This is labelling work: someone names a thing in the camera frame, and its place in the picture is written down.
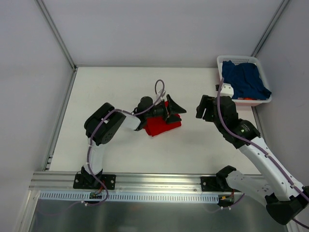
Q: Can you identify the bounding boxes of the red t shirt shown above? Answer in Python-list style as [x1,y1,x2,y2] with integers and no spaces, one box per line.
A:
[143,116,182,137]

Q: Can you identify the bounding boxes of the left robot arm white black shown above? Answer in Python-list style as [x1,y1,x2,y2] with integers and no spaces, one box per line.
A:
[73,96,186,189]

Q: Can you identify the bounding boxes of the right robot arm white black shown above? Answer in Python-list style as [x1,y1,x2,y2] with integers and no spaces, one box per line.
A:
[196,95,309,225]

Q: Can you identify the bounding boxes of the blue t shirt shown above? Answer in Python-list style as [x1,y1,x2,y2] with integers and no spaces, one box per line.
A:
[222,60,271,101]

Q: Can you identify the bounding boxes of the white plastic laundry basket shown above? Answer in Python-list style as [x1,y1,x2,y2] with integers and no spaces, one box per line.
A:
[217,55,272,106]

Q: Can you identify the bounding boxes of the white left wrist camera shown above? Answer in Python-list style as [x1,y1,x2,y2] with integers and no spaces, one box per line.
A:
[156,89,166,99]

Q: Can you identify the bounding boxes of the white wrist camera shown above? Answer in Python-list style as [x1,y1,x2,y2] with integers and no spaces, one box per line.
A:
[156,89,166,99]
[220,83,234,98]

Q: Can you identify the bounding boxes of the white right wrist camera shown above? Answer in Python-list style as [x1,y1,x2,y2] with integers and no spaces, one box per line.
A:
[220,83,234,98]

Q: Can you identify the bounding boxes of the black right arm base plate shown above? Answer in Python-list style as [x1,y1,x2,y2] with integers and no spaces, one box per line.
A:
[200,176,239,192]

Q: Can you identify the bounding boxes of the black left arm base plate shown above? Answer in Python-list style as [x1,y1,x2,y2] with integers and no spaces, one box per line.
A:
[73,174,116,190]

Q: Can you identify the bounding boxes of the white slotted cable duct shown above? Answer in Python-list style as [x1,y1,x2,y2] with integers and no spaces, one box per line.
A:
[39,191,219,204]

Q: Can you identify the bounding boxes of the aluminium mounting rail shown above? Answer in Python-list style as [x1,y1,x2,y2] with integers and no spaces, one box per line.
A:
[29,171,215,194]

